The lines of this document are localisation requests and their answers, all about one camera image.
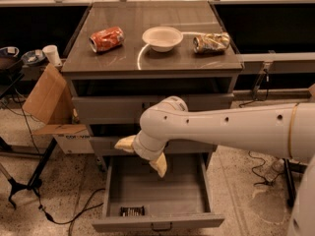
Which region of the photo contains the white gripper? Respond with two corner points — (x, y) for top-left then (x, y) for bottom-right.
(114, 131), (167, 178)

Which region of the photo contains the dark rxbar chocolate bar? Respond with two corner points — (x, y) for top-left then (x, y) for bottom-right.
(120, 206), (145, 216)

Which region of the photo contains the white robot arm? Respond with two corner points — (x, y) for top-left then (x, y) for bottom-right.
(115, 96), (315, 236)

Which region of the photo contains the grey bottom drawer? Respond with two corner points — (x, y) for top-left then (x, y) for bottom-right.
(93, 153), (224, 232)

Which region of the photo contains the grey top drawer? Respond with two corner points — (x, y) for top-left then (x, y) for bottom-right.
(73, 78), (233, 125)

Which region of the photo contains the grey drawer cabinet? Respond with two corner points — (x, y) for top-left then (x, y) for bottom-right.
(60, 0), (244, 169)

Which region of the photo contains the brown cardboard box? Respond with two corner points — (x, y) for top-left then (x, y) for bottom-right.
(23, 64), (94, 154)

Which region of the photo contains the black tripod stand left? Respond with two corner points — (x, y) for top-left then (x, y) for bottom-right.
(0, 138), (57, 208)

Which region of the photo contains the white paper bowl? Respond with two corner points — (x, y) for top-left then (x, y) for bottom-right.
(142, 27), (183, 52)

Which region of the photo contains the crushed orange soda can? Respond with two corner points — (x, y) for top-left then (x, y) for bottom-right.
(90, 27), (125, 53)

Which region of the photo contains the crushed gold can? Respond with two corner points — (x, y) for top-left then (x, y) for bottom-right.
(193, 32), (230, 54)

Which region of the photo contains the clear plastic bottle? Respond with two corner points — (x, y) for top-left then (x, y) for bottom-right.
(265, 159), (284, 184)

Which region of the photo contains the white paper cup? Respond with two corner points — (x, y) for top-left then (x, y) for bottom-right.
(42, 45), (62, 67)

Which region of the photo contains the black stand leg right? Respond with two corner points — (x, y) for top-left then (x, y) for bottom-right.
(283, 158), (306, 207)

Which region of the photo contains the blue bowl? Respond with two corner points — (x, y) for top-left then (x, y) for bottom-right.
(22, 49), (46, 66)

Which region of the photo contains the dark bowl far left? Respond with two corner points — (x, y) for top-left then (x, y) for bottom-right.
(0, 46), (23, 73)

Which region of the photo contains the black floor cable left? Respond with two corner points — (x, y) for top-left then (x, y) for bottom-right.
(37, 188), (106, 236)

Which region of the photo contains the black power adapter cable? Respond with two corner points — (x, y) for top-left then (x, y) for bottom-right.
(238, 99), (277, 187)

